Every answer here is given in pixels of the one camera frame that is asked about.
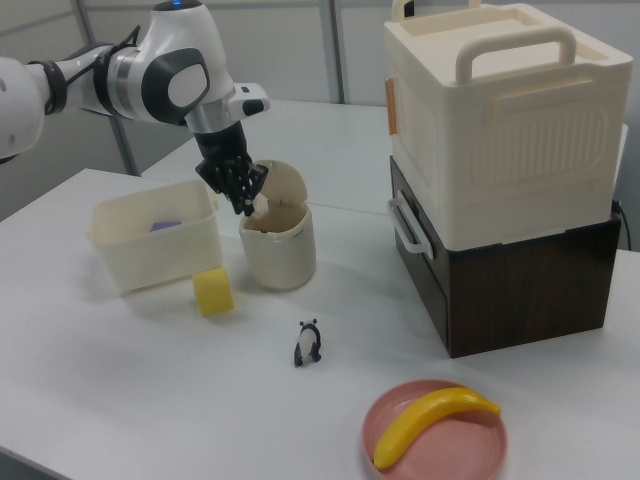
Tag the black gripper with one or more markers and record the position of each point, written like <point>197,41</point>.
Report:
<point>222,147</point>

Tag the white paper ball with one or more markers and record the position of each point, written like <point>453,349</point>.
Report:
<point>261,206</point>

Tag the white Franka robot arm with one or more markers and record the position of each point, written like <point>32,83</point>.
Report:
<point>175,85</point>

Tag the cream trash can with lid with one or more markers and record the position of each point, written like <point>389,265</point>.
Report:
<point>277,255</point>

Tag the purple cube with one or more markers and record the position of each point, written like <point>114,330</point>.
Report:
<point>165,226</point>

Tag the yellow cube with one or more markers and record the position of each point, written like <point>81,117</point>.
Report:
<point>215,295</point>

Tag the white plastic storage bin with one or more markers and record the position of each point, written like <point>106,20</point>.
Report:
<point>155,260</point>

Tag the panda figurine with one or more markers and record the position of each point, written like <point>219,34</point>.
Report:
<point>306,345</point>

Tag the yellow toy banana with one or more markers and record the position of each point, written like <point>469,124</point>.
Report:
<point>430,415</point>

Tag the dark wooden drawer cabinet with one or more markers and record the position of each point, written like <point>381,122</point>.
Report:
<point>525,295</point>

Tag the pink plate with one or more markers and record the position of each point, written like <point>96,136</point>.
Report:
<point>450,450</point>

